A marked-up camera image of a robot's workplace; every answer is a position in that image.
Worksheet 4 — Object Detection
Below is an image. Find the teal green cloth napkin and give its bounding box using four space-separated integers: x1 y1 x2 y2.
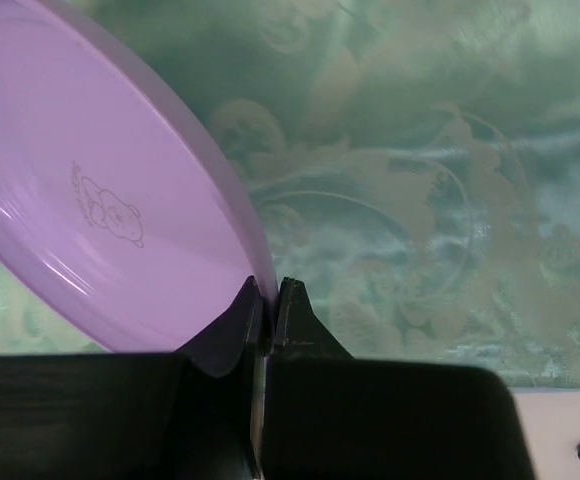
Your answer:
0 0 580 389

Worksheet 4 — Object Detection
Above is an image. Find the lavender plastic plate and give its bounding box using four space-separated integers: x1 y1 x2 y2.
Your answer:
0 1 278 352

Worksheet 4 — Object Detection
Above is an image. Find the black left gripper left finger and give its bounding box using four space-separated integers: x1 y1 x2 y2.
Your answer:
0 278 262 479

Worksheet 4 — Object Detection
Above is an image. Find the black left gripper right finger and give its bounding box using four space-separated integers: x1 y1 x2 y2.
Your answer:
261 278 530 479

